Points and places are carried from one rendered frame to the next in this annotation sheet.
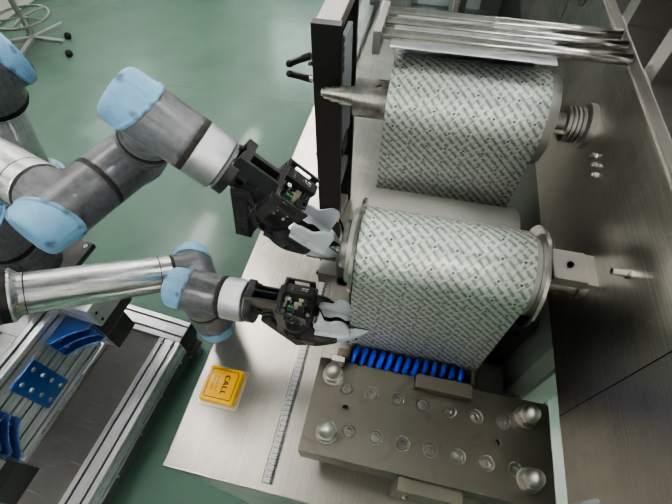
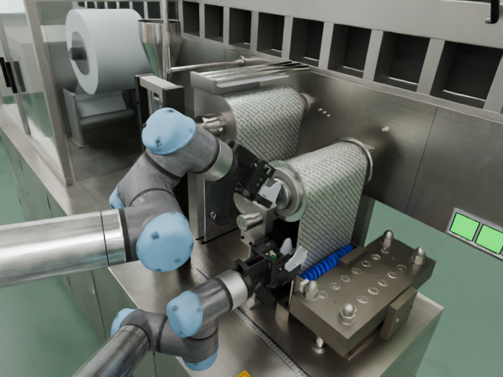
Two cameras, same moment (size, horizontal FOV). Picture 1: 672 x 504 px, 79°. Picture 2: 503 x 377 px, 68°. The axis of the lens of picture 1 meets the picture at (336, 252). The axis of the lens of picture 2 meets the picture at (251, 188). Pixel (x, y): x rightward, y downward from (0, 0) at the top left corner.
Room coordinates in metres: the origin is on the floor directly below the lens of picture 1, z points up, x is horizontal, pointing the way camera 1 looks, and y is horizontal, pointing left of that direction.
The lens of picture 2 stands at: (0.00, 0.62, 1.68)
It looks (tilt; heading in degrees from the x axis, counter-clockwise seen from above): 30 degrees down; 305
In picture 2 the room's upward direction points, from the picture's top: 3 degrees clockwise
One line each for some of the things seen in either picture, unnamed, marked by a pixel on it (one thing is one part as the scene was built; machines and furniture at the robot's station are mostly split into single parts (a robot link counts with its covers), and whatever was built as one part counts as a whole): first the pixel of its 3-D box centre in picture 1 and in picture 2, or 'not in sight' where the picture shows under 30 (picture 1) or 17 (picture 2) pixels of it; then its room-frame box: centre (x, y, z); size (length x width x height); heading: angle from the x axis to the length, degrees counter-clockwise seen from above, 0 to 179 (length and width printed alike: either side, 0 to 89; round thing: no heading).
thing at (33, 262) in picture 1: (22, 253); not in sight; (0.63, 0.83, 0.87); 0.15 x 0.15 x 0.10
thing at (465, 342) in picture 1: (418, 335); (327, 233); (0.28, -0.14, 1.11); 0.23 x 0.01 x 0.18; 78
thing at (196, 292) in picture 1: (198, 292); (198, 308); (0.37, 0.25, 1.11); 0.11 x 0.08 x 0.09; 78
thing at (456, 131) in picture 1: (433, 231); (277, 188); (0.47, -0.18, 1.16); 0.39 x 0.23 x 0.51; 168
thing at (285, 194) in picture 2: (350, 244); (278, 193); (0.37, -0.02, 1.25); 0.07 x 0.02 x 0.07; 168
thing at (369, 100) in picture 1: (372, 98); (209, 126); (0.62, -0.06, 1.34); 0.06 x 0.06 x 0.06; 78
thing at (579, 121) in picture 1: (565, 123); (294, 106); (0.55, -0.37, 1.34); 0.07 x 0.07 x 0.07; 78
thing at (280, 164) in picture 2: (358, 245); (282, 191); (0.37, -0.03, 1.25); 0.15 x 0.01 x 0.15; 168
